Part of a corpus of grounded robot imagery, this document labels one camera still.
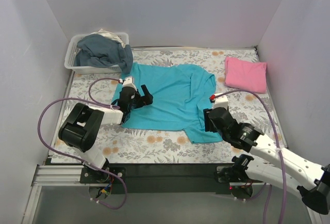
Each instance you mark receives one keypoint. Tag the teal t shirt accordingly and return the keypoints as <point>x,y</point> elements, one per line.
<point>180,94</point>

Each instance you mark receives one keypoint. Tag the grey-blue t shirt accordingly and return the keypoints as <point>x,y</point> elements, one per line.
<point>100,52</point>

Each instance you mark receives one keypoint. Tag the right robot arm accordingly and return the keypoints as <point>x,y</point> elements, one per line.
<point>264,161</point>

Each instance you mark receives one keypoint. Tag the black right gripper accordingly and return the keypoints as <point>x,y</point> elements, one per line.
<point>206,120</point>

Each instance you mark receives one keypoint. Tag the folded pink t shirt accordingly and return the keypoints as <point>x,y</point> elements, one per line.
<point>245,75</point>

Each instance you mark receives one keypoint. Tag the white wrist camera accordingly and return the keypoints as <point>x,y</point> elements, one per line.
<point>219,100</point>
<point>128,82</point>

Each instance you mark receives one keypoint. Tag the aluminium frame rail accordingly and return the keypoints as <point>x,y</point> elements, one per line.
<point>57,196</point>

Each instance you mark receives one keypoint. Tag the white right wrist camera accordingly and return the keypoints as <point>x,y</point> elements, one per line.
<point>219,100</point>

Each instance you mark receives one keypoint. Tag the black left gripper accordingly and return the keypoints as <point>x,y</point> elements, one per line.
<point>139,99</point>

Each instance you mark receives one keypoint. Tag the white plastic laundry basket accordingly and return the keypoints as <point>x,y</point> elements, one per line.
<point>71,56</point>

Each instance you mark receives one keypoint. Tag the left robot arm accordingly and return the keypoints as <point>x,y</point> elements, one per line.
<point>80,129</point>

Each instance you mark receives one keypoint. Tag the cream t shirt in basket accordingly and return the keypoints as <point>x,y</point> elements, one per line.
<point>120,38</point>

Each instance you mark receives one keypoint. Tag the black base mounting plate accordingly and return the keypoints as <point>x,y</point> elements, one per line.
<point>170,178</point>

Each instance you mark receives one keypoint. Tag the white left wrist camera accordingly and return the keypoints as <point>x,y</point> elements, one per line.
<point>128,82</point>

